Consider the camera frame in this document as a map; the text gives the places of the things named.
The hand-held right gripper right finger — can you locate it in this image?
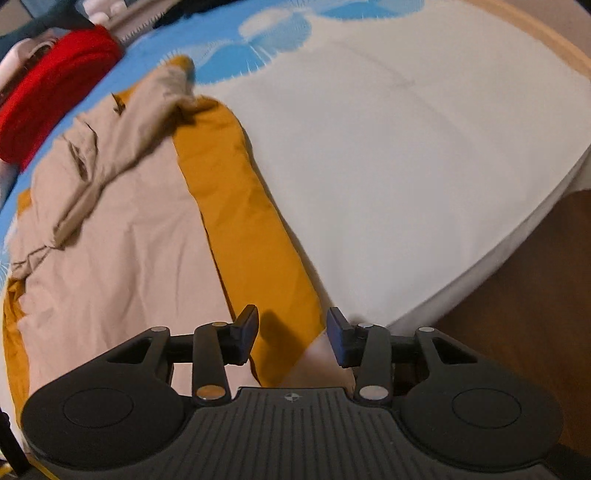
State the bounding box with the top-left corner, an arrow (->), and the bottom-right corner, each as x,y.
326,307 -> 481,406

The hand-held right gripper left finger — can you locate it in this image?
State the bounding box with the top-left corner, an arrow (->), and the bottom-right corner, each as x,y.
99,305 -> 260,407

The beige and mustard hooded jacket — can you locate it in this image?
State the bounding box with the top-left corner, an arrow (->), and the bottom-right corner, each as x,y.
2,55 -> 356,430

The blue white fan-print bed sheet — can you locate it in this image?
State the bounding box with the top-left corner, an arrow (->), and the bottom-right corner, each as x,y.
0,0 -> 591,333

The red folded quilt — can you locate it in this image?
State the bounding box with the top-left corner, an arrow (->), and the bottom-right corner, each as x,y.
0,25 -> 124,174

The grey window sill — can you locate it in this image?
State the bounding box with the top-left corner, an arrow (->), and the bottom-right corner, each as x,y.
111,14 -> 160,43

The white plush toy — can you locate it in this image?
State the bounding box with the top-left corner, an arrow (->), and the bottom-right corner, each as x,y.
85,0 -> 127,21

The white folded quilt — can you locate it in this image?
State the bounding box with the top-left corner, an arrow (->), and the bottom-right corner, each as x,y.
0,39 -> 56,95

